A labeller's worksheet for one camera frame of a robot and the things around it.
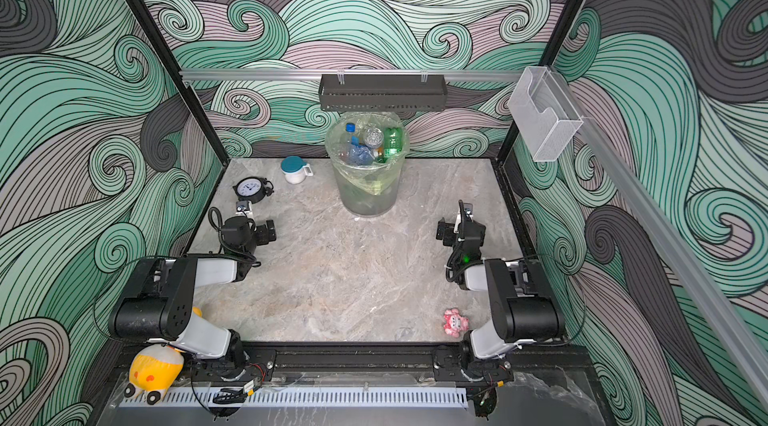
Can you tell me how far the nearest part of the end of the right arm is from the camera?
0.85 metres

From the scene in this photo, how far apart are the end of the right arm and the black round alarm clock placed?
652 mm

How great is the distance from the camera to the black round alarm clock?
109cm

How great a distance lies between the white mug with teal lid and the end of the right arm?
0.56 metres

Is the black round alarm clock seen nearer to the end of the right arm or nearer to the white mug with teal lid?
the white mug with teal lid
